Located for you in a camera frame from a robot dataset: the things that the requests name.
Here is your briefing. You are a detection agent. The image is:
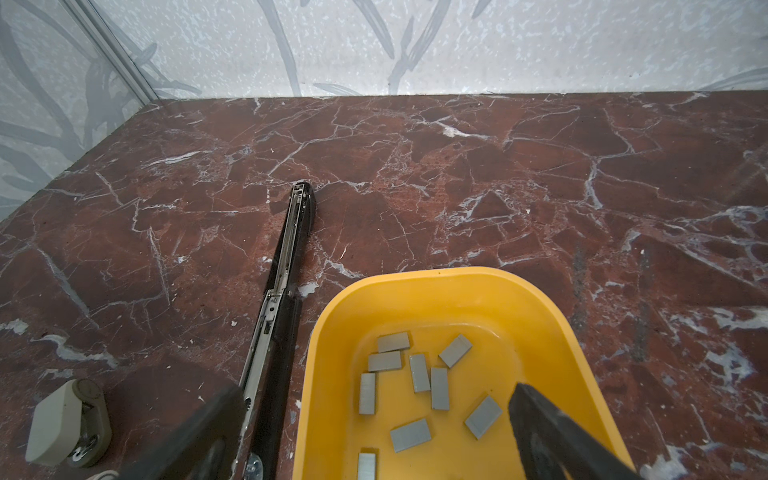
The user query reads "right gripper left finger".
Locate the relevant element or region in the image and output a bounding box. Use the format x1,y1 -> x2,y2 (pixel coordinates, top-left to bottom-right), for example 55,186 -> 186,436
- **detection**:
119,385 -> 245,479

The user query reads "yellow plastic tray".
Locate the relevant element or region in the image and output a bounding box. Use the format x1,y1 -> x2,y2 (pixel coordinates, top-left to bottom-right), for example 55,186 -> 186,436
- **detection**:
293,267 -> 630,479

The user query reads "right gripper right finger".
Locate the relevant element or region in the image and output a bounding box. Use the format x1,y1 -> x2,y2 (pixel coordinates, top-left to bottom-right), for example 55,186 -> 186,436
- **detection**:
508,383 -> 639,480

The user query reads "staple strip grey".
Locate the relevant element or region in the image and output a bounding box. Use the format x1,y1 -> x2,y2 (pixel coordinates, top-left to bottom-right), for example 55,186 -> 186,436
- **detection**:
390,418 -> 432,453
377,332 -> 411,353
409,354 -> 431,393
367,351 -> 403,372
358,372 -> 377,415
464,395 -> 502,440
438,334 -> 472,368
431,367 -> 450,411

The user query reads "black stapler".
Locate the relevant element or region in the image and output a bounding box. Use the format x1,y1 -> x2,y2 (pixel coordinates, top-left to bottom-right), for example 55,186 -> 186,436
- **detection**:
233,181 -> 316,479

